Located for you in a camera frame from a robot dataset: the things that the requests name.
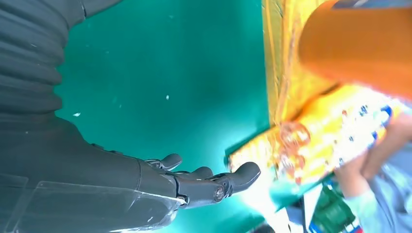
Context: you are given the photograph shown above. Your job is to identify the yellow taped cardboard sheet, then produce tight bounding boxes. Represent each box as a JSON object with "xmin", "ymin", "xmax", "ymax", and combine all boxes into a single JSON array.
[{"xmin": 226, "ymin": 0, "xmax": 342, "ymax": 185}]

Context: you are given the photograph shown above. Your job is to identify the black tablet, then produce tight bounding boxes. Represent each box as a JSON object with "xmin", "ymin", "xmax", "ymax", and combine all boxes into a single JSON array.
[{"xmin": 308, "ymin": 185, "xmax": 356, "ymax": 233}]

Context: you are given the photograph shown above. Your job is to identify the person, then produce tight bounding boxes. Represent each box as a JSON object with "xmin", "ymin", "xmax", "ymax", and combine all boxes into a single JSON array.
[{"xmin": 334, "ymin": 112, "xmax": 412, "ymax": 233}]

